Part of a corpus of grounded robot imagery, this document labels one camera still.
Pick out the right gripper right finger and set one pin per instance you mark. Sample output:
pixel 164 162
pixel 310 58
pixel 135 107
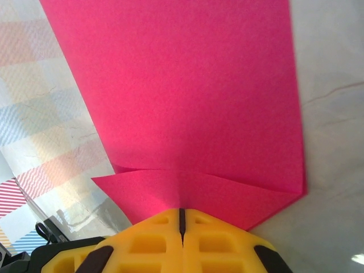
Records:
pixel 227 256

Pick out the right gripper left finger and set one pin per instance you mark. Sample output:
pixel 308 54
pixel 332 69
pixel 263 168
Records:
pixel 153 256

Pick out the pink paper sheet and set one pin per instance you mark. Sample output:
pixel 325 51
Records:
pixel 185 99

